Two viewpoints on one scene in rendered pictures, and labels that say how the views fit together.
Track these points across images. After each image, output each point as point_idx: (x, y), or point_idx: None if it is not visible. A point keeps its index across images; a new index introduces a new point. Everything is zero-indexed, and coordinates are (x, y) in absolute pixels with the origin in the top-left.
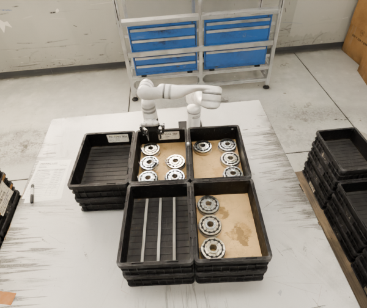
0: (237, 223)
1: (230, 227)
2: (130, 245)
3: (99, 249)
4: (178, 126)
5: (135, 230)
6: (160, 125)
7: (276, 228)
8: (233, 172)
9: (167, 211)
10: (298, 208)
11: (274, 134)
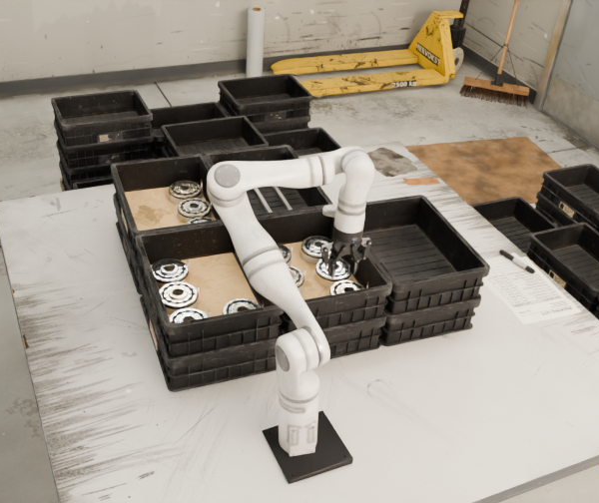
0: (155, 223)
1: (164, 220)
2: (295, 191)
3: None
4: (342, 441)
5: (298, 203)
6: (328, 244)
7: (88, 275)
8: None
9: None
10: (43, 306)
11: (58, 473)
